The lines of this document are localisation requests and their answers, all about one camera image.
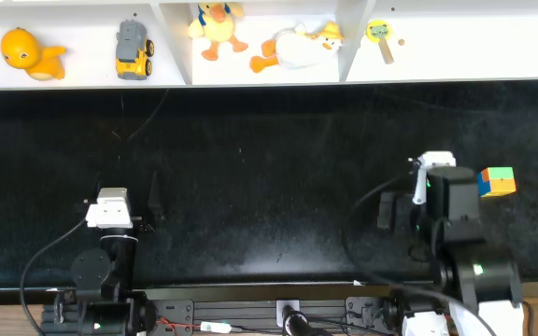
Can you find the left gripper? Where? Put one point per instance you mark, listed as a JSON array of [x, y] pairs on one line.
[[144, 224]]

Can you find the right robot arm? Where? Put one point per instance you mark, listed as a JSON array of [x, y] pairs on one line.
[[460, 196]]

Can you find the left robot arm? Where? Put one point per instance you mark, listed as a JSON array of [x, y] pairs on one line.
[[92, 270]]

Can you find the grey and yellow toy truck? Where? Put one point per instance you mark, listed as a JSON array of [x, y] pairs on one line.
[[131, 49]]

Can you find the orange dragon figure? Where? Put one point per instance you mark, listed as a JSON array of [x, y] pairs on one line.
[[28, 53]]

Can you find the white plush duck yellow hat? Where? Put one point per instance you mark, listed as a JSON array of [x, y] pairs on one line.
[[299, 49]]

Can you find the yellow wooden rattle drum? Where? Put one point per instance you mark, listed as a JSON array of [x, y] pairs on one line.
[[380, 32]]

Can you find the white shelf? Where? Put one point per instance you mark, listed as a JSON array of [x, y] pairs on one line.
[[460, 56]]

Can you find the many-coloured puzzle cube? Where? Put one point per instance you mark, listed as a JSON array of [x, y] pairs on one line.
[[498, 182]]

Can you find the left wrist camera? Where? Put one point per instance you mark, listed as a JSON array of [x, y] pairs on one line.
[[110, 210]]

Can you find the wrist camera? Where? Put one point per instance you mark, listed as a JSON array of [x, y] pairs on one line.
[[110, 210], [437, 159]]

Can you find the mounting rail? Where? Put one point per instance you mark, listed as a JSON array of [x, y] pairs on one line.
[[250, 310]]

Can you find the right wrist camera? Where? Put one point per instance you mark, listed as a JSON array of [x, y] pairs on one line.
[[437, 159]]

